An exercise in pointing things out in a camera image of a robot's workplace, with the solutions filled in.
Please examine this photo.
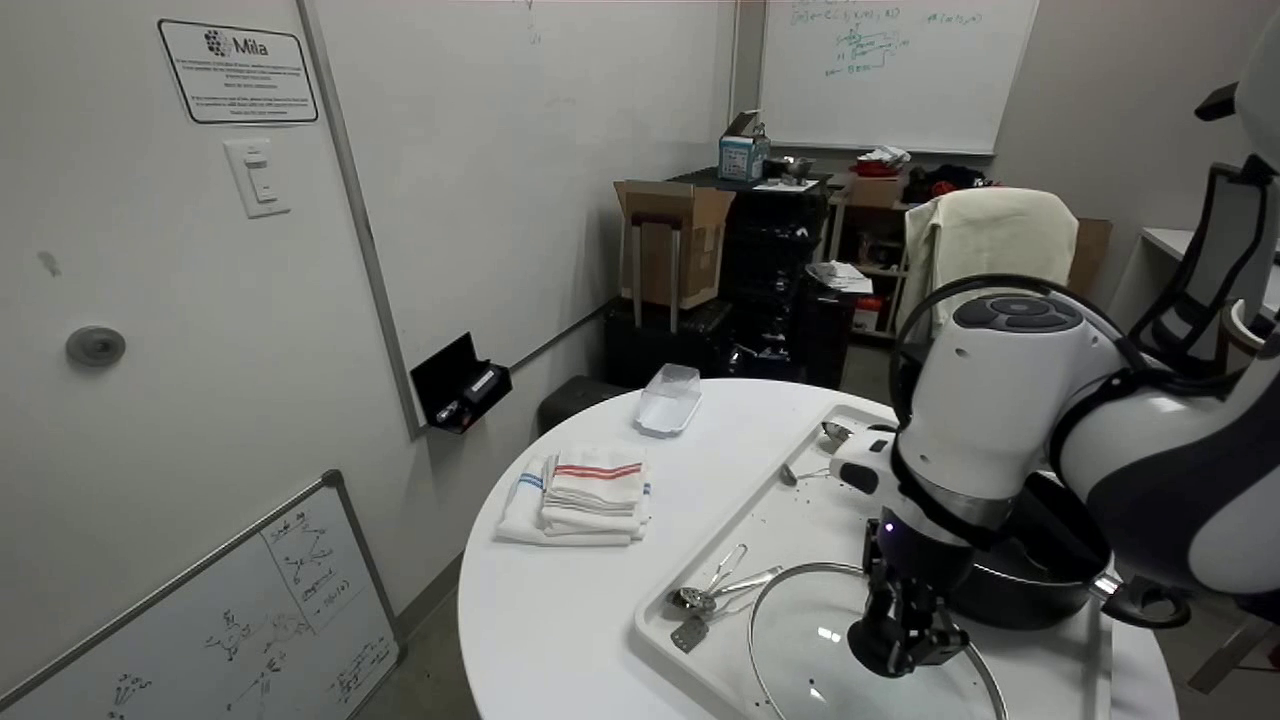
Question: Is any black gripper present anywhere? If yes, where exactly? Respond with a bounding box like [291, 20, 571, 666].
[857, 513, 982, 672]

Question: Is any white plastic tray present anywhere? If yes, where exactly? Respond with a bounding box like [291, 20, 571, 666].
[623, 394, 1118, 720]

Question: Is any small steel spoon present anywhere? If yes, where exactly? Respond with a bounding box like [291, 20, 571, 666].
[775, 453, 837, 486]

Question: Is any large steel serving spoon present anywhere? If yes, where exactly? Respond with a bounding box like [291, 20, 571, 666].
[813, 413, 857, 454]

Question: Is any clear plastic container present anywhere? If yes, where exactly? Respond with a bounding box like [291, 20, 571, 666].
[632, 361, 706, 438]

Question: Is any folded white striped towel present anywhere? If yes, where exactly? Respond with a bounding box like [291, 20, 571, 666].
[491, 453, 658, 550]

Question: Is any white paper stack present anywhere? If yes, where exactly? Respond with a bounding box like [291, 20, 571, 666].
[806, 257, 877, 301]

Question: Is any black drawer cabinet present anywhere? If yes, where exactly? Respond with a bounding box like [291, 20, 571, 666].
[718, 170, 857, 392]

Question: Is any large black case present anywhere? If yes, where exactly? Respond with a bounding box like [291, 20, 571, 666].
[602, 293, 736, 392]

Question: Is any cream cloth on chair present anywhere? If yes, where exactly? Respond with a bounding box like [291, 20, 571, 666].
[891, 182, 1081, 337]

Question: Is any small black bin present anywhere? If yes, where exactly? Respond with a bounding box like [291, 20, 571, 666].
[533, 373, 630, 436]

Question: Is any brown board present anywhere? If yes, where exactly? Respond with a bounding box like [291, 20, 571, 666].
[1063, 216, 1118, 305]

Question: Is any brown wooden shelf unit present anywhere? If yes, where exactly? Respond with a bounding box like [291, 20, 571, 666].
[823, 162, 925, 342]

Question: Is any black bag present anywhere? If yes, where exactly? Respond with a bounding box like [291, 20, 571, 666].
[904, 156, 998, 207]

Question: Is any brown cardboard box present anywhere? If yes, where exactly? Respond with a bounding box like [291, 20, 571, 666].
[611, 175, 736, 313]

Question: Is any white desk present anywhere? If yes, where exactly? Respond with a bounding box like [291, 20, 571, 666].
[1137, 220, 1204, 263]

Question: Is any red item on shelf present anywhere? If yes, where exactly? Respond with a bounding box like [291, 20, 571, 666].
[850, 140, 916, 178]

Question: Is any black mesh office chair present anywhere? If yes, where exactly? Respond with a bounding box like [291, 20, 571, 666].
[1131, 156, 1276, 392]

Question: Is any blue tissue box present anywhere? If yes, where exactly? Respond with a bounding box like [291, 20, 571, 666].
[718, 108, 771, 188]

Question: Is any whiteboard with green writing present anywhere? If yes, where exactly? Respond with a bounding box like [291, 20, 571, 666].
[756, 0, 1044, 159]

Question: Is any small leaning whiteboard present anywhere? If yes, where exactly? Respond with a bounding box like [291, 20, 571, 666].
[0, 467, 406, 720]

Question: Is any round grey door stopper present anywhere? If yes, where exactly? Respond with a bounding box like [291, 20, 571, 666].
[60, 321, 134, 373]

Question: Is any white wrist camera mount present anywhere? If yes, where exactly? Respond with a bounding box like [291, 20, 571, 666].
[829, 445, 901, 509]

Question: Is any black wall marker holder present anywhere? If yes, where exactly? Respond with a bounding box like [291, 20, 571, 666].
[407, 331, 517, 436]

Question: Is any large wall whiteboard panel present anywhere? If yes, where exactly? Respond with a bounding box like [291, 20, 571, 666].
[291, 0, 744, 436]

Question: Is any white light switch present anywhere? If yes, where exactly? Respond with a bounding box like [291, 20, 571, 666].
[220, 137, 291, 225]

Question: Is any white wall sign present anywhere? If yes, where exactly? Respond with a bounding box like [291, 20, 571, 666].
[156, 17, 325, 127]

